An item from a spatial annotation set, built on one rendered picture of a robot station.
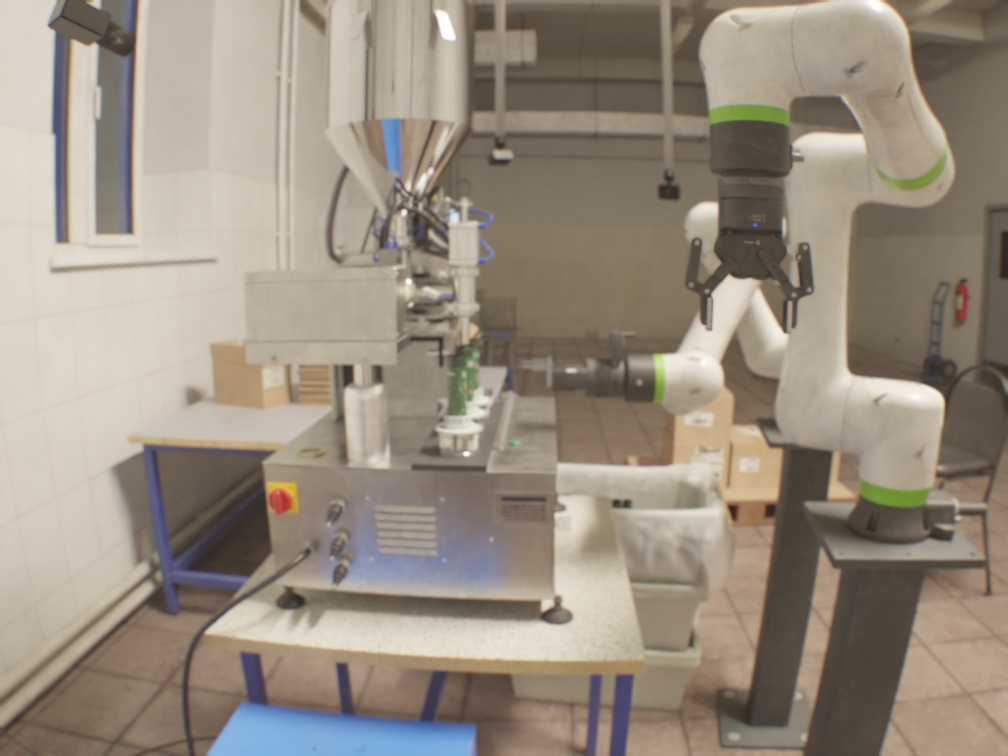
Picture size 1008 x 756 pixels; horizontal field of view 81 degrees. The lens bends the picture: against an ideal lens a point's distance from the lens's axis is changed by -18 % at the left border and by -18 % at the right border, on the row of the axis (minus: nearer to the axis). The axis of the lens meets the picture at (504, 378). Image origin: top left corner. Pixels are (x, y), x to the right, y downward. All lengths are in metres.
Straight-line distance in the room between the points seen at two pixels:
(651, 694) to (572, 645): 1.11
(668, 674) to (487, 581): 1.11
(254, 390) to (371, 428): 1.82
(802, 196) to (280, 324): 0.87
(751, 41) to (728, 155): 0.13
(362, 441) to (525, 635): 0.41
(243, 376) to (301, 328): 1.83
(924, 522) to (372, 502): 0.92
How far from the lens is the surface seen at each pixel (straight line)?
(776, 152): 0.80
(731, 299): 1.55
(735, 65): 0.80
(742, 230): 0.79
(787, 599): 2.03
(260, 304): 1.19
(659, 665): 2.15
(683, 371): 1.35
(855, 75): 0.77
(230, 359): 3.02
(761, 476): 3.88
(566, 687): 2.26
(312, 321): 1.16
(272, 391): 2.96
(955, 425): 3.32
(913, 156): 1.02
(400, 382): 1.46
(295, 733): 1.24
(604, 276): 11.49
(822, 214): 1.18
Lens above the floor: 1.36
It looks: 10 degrees down
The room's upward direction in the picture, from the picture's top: straight up
